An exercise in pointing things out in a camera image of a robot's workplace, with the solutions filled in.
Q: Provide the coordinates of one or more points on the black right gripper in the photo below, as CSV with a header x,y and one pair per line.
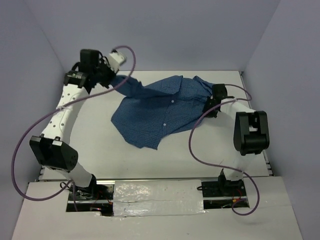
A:
x,y
212,98

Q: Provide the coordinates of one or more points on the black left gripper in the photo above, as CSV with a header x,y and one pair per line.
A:
x,y
105,65

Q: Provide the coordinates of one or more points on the blue checkered long sleeve shirt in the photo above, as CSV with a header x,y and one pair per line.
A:
x,y
148,113

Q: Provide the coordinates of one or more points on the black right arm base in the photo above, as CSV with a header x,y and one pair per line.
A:
x,y
222,193

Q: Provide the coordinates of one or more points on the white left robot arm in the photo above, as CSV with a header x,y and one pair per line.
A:
x,y
51,148

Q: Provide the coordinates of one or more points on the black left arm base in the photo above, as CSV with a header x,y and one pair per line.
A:
x,y
100,201

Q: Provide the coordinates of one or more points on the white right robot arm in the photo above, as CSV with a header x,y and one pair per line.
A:
x,y
250,128

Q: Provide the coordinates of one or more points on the white taped cover sheet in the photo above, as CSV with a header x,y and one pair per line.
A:
x,y
157,198

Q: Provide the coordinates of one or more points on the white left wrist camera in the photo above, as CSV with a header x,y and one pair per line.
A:
x,y
115,60

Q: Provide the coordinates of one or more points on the aluminium table edge rail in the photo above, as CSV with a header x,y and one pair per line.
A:
x,y
267,161

